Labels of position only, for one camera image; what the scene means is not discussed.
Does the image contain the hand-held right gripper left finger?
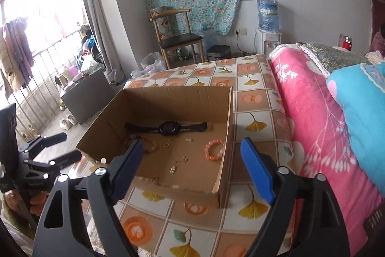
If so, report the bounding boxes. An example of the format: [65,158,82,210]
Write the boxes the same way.
[32,139,144,257]

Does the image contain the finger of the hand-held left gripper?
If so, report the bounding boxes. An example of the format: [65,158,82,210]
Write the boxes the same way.
[19,133,67,159]
[26,150,83,182]

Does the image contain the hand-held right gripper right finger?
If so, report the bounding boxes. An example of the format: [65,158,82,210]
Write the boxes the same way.
[240,137,355,257]

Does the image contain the multicolour bead bracelet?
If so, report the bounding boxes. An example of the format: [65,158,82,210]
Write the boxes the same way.
[132,138,158,154]

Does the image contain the pink bead bracelet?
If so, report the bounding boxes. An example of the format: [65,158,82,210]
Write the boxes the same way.
[205,140,225,161]

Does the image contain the purple black smartwatch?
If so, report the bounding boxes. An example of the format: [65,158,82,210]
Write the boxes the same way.
[124,121,209,136]

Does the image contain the brown cardboard box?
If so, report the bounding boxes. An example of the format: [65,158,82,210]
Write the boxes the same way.
[76,86,234,209]

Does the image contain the pair of white shoes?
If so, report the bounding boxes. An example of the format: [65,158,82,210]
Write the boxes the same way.
[59,114,78,129]

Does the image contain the dark low cabinet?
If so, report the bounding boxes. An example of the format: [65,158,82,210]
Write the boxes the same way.
[60,69,116,125]

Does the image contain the leaf patterned checked tablecloth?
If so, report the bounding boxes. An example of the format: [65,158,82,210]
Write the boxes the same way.
[81,54,297,257]

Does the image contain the metal balcony railing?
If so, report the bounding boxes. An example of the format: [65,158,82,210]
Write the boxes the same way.
[12,26,88,143]

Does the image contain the pink floral blanket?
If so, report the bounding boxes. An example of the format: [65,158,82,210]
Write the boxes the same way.
[269,45,384,257]

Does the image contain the hanging clothes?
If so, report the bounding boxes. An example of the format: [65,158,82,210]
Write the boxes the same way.
[0,16,34,98]

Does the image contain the pile of clothes and bags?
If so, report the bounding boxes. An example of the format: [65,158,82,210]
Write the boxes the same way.
[77,25,101,71]

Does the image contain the white plastic bag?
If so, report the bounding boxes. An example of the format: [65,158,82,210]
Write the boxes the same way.
[141,52,166,71]

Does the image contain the blue pillow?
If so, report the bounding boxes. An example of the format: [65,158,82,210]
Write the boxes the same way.
[326,63,385,203]

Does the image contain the black printed card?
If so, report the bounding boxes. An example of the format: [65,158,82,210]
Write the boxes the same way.
[362,209,382,233]

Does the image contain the grey trash bin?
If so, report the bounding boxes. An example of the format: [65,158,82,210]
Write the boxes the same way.
[207,45,231,62]

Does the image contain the white water dispenser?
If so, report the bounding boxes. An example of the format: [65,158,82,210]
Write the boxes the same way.
[254,28,282,56]

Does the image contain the grey curtain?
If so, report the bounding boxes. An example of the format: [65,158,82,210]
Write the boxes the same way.
[74,0,127,86]

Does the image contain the wooden chair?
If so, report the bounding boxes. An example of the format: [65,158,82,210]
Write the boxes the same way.
[149,7,205,70]

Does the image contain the green floral lace-edged quilt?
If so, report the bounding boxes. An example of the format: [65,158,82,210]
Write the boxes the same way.
[296,43,373,77]

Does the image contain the empty clear water jug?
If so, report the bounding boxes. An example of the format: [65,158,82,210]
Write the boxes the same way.
[200,29,218,50]

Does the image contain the patterned chair cushion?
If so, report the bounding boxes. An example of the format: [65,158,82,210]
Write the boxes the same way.
[151,8,174,40]

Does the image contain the red bottle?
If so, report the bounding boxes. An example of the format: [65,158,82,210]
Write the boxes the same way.
[340,34,352,51]

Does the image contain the dark red wooden panel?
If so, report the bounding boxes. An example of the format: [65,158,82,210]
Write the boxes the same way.
[365,0,385,44]

